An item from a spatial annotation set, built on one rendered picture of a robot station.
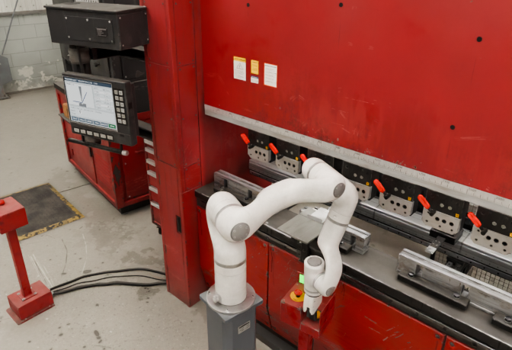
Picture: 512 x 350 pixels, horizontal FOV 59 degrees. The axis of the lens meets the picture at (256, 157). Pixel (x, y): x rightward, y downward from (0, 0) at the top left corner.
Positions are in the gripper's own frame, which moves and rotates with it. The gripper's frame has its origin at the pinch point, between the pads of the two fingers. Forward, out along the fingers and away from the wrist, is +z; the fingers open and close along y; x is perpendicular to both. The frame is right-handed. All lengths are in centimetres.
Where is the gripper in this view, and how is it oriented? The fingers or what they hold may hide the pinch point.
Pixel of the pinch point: (312, 315)
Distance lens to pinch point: 215.0
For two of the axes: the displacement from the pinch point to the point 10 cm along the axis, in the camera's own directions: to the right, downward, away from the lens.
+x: 8.4, 2.3, -4.9
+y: -5.4, 4.3, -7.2
